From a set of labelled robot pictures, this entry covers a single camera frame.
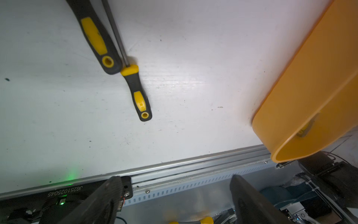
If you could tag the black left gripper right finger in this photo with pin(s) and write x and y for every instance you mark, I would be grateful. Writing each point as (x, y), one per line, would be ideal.
(251, 207)

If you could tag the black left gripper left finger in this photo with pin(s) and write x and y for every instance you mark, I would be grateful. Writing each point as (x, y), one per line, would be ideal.
(100, 207)

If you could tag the file tool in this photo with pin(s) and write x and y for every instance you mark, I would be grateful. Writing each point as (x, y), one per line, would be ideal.
(131, 73)
(97, 36)

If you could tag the yellow plastic storage tray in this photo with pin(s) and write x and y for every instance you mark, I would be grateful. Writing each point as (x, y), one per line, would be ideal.
(315, 101)

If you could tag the aluminium front rail frame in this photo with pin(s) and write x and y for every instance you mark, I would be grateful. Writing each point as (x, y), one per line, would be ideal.
(171, 177)

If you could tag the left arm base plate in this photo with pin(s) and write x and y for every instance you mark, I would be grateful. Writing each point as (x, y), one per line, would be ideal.
(43, 208)

